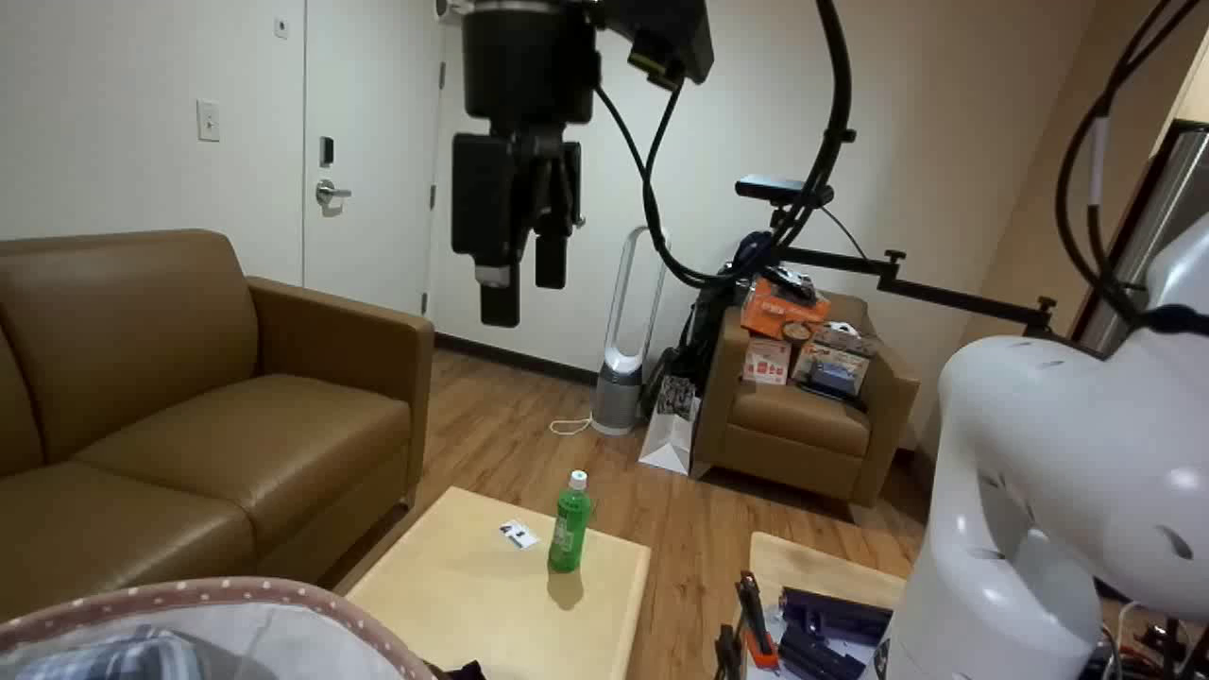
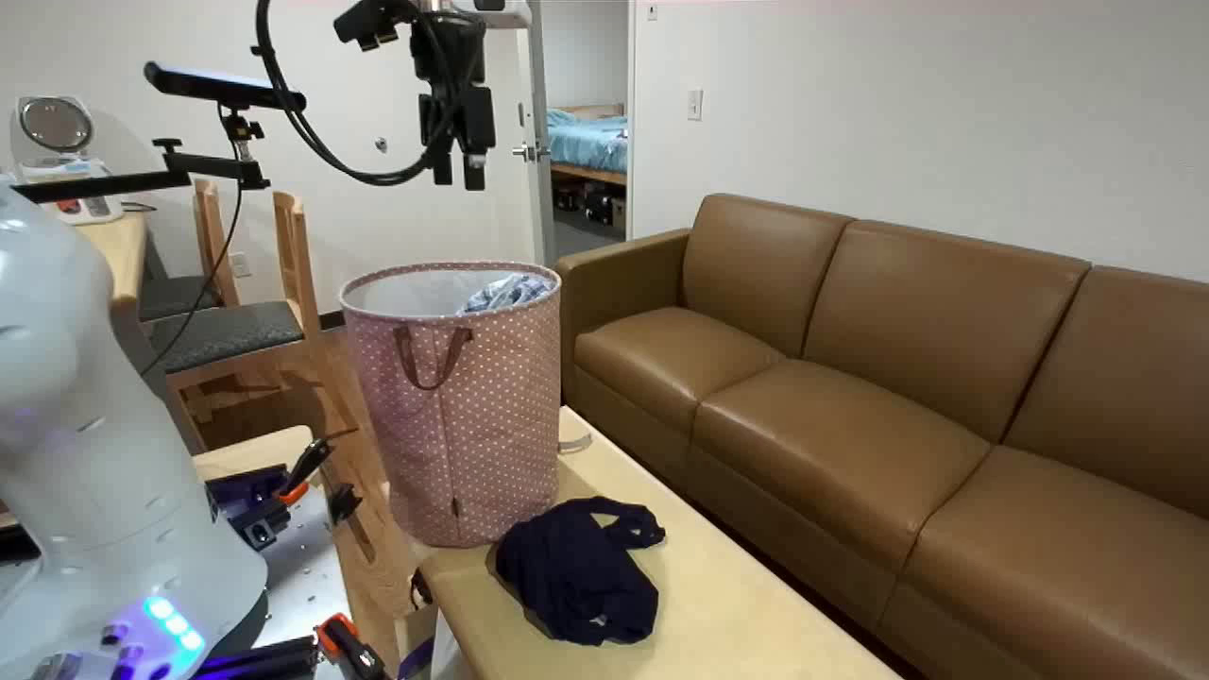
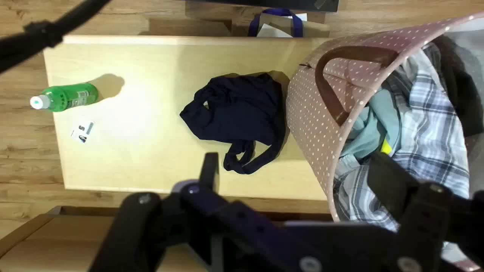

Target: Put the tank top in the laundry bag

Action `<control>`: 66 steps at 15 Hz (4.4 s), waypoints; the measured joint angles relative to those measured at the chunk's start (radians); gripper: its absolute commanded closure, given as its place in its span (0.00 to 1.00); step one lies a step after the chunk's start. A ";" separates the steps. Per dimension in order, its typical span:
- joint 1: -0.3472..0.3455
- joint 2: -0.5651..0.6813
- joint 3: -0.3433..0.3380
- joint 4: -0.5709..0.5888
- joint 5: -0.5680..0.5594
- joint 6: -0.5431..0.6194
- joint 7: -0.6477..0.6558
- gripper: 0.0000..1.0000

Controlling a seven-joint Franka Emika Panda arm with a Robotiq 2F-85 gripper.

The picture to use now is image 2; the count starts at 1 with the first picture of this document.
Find wooden chair grey cushion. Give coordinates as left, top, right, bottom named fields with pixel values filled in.
left=109, top=178, right=381, bottom=507

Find clothes inside laundry bag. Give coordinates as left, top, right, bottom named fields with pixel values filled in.
left=463, top=273, right=551, bottom=315

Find bed with blue cover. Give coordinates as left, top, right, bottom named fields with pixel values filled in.
left=547, top=110, right=630, bottom=176

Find white light switch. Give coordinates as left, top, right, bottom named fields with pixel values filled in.
left=688, top=90, right=702, bottom=121

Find navy blue tank top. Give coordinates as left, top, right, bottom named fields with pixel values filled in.
left=493, top=497, right=666, bottom=645

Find black orange clamp tool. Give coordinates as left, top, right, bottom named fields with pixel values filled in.
left=201, top=437, right=335, bottom=552

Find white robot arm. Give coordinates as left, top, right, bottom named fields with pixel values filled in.
left=0, top=186, right=267, bottom=680

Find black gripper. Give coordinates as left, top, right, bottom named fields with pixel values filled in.
left=331, top=0, right=493, bottom=194

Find pink patterned laundry bag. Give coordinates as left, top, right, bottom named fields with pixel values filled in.
left=338, top=262, right=559, bottom=550

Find round mirror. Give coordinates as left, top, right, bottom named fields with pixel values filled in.
left=18, top=97, right=95, bottom=157

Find brown leather sofa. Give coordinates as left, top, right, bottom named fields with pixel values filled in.
left=559, top=194, right=1209, bottom=680

